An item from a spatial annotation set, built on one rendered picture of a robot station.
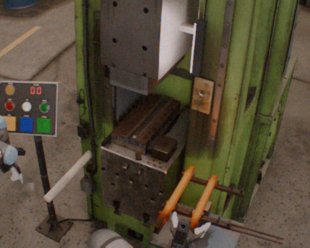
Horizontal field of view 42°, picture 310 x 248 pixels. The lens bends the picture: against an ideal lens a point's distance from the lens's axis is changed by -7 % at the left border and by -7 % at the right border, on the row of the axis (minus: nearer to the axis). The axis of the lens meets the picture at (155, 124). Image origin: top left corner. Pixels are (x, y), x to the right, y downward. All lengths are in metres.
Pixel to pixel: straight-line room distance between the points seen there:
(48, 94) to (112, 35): 0.52
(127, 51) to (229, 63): 0.45
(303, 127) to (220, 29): 2.51
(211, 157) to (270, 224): 1.14
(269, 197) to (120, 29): 1.99
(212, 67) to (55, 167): 1.92
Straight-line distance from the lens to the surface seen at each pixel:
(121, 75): 1.97
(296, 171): 3.66
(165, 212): 1.80
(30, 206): 3.21
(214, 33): 1.83
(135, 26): 1.82
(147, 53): 1.84
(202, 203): 1.85
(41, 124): 2.24
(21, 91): 2.26
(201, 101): 1.99
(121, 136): 2.17
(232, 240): 2.09
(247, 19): 1.77
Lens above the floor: 2.35
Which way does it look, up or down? 37 degrees down
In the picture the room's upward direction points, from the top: 3 degrees clockwise
